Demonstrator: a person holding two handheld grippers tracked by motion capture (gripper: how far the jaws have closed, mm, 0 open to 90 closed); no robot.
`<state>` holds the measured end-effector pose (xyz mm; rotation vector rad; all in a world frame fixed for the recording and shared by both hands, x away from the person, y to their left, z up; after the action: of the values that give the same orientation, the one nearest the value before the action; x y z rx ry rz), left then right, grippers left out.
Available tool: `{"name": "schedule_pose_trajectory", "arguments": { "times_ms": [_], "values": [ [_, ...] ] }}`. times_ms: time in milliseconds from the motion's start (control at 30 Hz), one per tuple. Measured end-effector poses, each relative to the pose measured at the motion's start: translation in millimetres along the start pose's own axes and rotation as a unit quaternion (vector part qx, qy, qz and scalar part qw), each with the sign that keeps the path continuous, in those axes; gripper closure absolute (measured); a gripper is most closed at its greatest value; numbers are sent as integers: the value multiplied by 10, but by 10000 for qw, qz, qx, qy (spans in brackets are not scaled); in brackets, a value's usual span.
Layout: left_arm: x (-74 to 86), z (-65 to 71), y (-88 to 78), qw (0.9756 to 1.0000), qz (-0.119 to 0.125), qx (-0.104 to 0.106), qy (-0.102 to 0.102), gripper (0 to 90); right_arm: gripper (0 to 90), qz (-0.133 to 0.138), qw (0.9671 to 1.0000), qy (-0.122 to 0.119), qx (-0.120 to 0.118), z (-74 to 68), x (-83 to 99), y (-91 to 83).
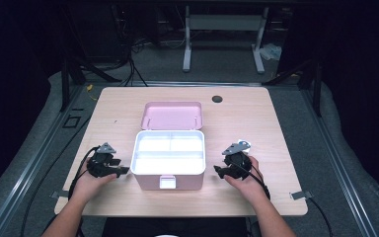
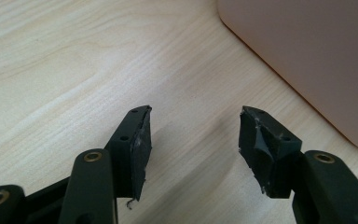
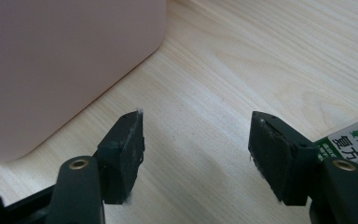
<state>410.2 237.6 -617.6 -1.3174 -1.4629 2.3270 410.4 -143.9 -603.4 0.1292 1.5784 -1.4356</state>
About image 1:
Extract white plastic bag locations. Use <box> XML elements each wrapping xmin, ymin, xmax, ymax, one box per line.
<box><xmin>260</xmin><ymin>42</ymin><xmax>282</xmax><ymax>62</ymax></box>

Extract black floor cable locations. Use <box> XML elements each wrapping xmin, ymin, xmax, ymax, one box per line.
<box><xmin>308</xmin><ymin>197</ymin><xmax>335</xmax><ymax>237</ymax></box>
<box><xmin>19</xmin><ymin>117</ymin><xmax>93</xmax><ymax>237</ymax></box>

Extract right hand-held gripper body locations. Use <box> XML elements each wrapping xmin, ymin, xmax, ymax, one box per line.
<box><xmin>221</xmin><ymin>141</ymin><xmax>253</xmax><ymax>182</ymax></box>

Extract black stand legs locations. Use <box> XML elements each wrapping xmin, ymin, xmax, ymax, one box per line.
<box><xmin>262</xmin><ymin>58</ymin><xmax>324</xmax><ymax>118</ymax></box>
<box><xmin>59</xmin><ymin>53</ymin><xmax>123</xmax><ymax>113</ymax></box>

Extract person's right hand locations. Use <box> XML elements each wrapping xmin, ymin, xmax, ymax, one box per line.
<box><xmin>223</xmin><ymin>155</ymin><xmax>269</xmax><ymax>205</ymax></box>

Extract white divided tray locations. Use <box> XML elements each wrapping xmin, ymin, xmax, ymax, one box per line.
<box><xmin>130</xmin><ymin>129</ymin><xmax>206</xmax><ymax>176</ymax></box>

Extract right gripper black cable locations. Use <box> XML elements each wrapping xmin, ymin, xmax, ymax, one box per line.
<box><xmin>237</xmin><ymin>160</ymin><xmax>272</xmax><ymax>201</ymax></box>

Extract person's left hand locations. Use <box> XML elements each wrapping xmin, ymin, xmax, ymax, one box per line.
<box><xmin>69</xmin><ymin>160</ymin><xmax>118</xmax><ymax>205</ymax></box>

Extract person's dark clothing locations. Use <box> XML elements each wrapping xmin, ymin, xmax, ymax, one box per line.
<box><xmin>101</xmin><ymin>216</ymin><xmax>249</xmax><ymax>237</ymax></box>

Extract bundle of black cables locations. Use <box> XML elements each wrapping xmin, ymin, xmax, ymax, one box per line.
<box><xmin>117</xmin><ymin>38</ymin><xmax>150</xmax><ymax>88</ymax></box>

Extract grey metal stand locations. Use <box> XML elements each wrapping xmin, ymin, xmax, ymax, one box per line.
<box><xmin>182</xmin><ymin>5</ymin><xmax>269</xmax><ymax>74</ymax></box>

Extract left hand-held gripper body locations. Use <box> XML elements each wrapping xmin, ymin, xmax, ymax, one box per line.
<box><xmin>86</xmin><ymin>141</ymin><xmax>122</xmax><ymax>179</ymax></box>

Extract grey metal bracket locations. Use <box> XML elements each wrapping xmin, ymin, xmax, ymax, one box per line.
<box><xmin>289</xmin><ymin>190</ymin><xmax>314</xmax><ymax>201</ymax></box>
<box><xmin>49</xmin><ymin>190</ymin><xmax>71</xmax><ymax>199</ymax></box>

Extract pink storage box with lid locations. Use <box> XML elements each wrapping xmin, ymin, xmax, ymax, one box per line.
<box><xmin>129</xmin><ymin>101</ymin><xmax>207</xmax><ymax>192</ymax></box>

